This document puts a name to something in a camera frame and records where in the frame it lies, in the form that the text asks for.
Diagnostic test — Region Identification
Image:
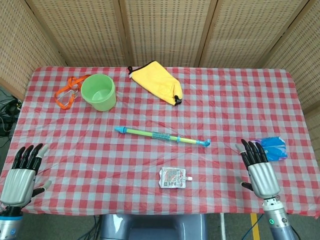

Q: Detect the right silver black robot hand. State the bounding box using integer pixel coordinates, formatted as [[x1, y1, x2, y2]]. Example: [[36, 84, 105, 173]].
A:
[[235, 139, 281, 200]]

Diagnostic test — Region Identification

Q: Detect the blue tissue pack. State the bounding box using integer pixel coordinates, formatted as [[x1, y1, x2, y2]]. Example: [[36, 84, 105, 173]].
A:
[[252, 136, 288, 162]]

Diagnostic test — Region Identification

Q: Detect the black floor cables bundle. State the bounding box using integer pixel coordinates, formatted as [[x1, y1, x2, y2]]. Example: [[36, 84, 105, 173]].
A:
[[0, 86, 23, 137]]

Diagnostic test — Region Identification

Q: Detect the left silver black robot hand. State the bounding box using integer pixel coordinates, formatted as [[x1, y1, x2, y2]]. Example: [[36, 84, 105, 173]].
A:
[[0, 143, 53, 208]]

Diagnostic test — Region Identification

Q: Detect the woven bamboo folding screen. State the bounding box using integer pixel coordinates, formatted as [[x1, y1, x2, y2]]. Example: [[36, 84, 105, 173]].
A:
[[0, 0, 320, 156]]

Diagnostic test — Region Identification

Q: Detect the green blue water squirter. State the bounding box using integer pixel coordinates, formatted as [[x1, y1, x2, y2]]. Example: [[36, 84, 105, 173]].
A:
[[114, 126, 212, 149]]

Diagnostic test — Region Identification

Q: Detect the drink pouch with white cap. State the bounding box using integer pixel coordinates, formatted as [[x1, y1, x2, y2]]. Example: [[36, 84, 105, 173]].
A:
[[159, 166, 194, 189]]

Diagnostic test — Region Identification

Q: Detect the white table leg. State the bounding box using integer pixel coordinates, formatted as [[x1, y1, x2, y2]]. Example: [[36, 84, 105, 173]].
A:
[[219, 213, 227, 240]]

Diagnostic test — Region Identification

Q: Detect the yellow dry bag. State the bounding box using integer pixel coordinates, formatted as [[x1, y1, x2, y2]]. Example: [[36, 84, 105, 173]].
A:
[[127, 60, 183, 107]]

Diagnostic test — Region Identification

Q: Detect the green plastic bucket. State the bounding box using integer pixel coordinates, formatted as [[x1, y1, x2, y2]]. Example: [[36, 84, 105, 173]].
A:
[[80, 73, 117, 113]]

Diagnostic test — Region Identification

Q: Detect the grey robot torso base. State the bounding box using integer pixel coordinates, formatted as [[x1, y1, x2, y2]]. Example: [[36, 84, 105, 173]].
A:
[[99, 213, 208, 240]]

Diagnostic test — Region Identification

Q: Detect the red white checkered tablecloth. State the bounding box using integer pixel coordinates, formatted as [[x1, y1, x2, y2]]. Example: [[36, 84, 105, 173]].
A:
[[0, 66, 320, 217]]

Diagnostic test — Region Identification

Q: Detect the orange lanyard with badge holder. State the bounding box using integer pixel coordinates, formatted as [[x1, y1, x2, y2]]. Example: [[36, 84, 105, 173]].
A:
[[54, 74, 92, 110]]

